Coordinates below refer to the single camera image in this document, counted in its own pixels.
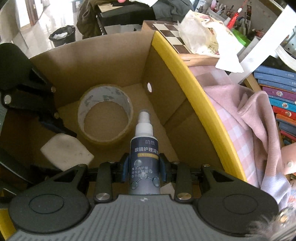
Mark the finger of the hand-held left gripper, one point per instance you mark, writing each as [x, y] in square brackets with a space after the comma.
[13, 166]
[34, 97]

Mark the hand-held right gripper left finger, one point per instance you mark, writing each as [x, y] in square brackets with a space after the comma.
[126, 164]

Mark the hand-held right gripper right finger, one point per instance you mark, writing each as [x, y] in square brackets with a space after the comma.
[162, 169]

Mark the dark label spray bottle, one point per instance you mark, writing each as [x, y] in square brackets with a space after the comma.
[144, 157]

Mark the yellow adhesive tape roll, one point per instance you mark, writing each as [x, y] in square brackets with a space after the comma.
[101, 95]

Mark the yellow cardboard box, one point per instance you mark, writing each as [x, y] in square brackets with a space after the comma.
[104, 62]

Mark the black trash bin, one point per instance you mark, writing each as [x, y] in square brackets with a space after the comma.
[62, 39]

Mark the pink purple blanket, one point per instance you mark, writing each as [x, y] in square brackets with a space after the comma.
[249, 120]

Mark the peach cloth with metal snap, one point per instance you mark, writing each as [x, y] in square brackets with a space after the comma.
[289, 157]

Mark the grey fluffy sleeve cuff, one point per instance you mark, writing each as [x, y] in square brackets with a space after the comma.
[277, 227]

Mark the wooden chessboard box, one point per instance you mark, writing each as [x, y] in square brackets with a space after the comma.
[171, 34]

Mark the printed plastic bag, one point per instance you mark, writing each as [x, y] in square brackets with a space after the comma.
[208, 39]

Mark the row of slanted books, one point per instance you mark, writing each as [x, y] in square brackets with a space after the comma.
[277, 92]

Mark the green plastic item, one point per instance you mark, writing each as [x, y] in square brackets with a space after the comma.
[241, 37]

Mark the white bookshelf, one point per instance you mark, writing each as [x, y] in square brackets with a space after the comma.
[261, 46]

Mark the red tassel ornament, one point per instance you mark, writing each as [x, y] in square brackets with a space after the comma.
[232, 20]

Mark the black frame side table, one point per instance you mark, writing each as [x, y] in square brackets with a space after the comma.
[115, 16]

